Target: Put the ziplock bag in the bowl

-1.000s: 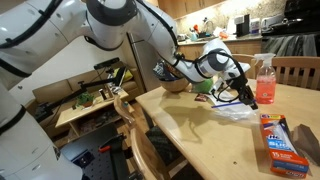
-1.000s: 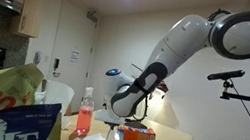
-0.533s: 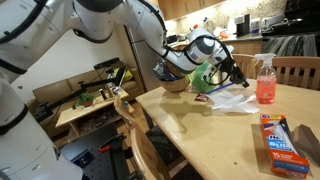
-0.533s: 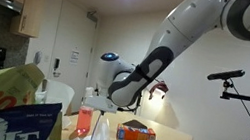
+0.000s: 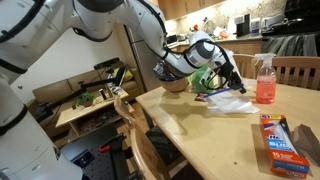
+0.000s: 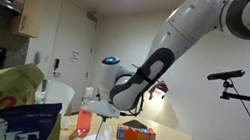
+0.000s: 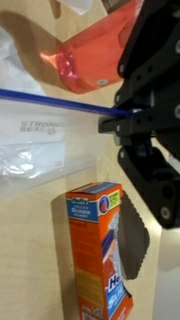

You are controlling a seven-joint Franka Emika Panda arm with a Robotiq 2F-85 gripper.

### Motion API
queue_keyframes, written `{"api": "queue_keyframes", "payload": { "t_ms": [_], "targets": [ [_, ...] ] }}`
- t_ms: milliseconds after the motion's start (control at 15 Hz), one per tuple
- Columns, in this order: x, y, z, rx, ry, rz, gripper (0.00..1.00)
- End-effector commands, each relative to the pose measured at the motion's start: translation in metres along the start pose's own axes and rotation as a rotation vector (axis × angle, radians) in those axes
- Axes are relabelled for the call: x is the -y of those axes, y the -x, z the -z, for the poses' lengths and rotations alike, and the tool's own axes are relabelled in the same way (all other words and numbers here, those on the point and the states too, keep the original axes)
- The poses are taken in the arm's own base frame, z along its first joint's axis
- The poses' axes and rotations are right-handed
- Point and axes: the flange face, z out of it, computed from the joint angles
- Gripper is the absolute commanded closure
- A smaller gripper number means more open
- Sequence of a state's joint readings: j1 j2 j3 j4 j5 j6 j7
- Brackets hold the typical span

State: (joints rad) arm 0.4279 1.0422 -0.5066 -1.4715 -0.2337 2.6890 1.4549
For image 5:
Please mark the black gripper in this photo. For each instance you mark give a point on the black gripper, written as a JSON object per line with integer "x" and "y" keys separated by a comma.
{"x": 230, "y": 75}

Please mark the clear ziplock bag blue zip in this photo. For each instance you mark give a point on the clear ziplock bag blue zip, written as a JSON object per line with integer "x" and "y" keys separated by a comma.
{"x": 223, "y": 96}

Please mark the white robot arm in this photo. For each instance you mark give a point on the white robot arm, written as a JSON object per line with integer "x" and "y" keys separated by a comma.
{"x": 40, "y": 40}

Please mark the green chip bag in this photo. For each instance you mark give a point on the green chip bag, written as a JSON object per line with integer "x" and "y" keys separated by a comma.
{"x": 199, "y": 81}

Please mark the wooden bowl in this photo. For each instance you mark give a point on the wooden bowl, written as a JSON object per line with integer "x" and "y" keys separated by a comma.
{"x": 175, "y": 85}

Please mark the orange ziplock bag box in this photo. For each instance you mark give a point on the orange ziplock bag box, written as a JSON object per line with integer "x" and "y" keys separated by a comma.
{"x": 283, "y": 146}

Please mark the blue chip bag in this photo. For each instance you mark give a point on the blue chip bag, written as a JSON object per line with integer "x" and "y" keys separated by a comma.
{"x": 163, "y": 71}

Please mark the wooden slatted chair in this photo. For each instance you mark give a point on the wooden slatted chair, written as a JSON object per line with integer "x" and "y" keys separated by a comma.
{"x": 296, "y": 71}
{"x": 246, "y": 66}

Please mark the pink spray bottle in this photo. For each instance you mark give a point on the pink spray bottle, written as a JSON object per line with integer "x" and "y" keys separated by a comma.
{"x": 266, "y": 85}

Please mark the kitchen counter with cabinets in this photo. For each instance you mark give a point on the kitchen counter with cabinets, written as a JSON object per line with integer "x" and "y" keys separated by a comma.
{"x": 240, "y": 45}

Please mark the black coffee maker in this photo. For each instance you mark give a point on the black coffee maker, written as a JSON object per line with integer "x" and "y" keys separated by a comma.
{"x": 242, "y": 25}

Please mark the black stove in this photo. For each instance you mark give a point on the black stove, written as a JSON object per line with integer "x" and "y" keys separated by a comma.
{"x": 290, "y": 23}

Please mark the wooden upper cabinets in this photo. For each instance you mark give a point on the wooden upper cabinets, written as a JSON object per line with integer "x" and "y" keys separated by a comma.
{"x": 186, "y": 8}

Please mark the steel refrigerator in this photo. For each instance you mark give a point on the steel refrigerator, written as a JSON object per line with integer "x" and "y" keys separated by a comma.
{"x": 146, "y": 63}

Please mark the wooden chair curved back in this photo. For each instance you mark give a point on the wooden chair curved back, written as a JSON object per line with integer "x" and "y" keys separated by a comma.
{"x": 143, "y": 146}

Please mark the wooden coffee table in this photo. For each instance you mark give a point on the wooden coffee table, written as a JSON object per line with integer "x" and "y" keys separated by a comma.
{"x": 90, "y": 111}

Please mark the small potted plant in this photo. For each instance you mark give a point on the small potted plant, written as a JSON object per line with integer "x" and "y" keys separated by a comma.
{"x": 85, "y": 99}

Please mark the black floor plate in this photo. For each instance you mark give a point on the black floor plate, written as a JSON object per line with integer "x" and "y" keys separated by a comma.
{"x": 90, "y": 153}

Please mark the black stereo camera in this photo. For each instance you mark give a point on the black stereo camera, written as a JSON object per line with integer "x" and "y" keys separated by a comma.
{"x": 106, "y": 63}

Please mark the black articulated camera stand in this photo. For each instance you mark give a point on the black articulated camera stand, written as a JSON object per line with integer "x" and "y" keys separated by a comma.
{"x": 76, "y": 91}

